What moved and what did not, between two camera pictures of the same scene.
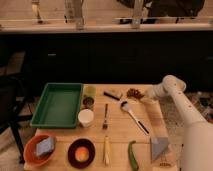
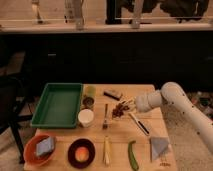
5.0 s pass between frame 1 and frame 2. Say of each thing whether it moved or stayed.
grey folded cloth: stayed
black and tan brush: stayed
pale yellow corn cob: stayed
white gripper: moved
